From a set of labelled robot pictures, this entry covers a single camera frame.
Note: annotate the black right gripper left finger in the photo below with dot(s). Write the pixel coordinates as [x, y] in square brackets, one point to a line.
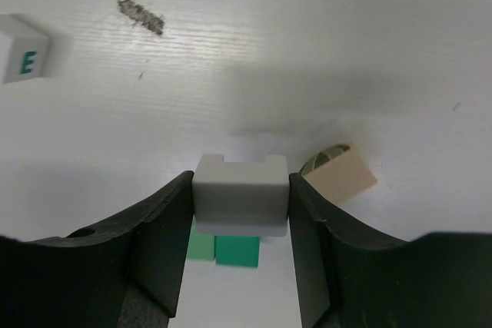
[123, 271]

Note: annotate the white lettered wood block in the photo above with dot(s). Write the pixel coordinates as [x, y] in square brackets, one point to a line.
[23, 50]

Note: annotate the dark green wood block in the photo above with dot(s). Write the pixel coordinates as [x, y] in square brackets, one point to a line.
[236, 251]

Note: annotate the light green wood block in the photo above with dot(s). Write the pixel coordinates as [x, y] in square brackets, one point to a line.
[201, 246]

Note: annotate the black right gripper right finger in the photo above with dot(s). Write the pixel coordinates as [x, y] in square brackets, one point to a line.
[349, 274]

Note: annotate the tan wood block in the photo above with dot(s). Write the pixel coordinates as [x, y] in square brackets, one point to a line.
[338, 173]

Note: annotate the white notched wood block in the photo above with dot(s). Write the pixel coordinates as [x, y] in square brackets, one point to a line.
[246, 199]

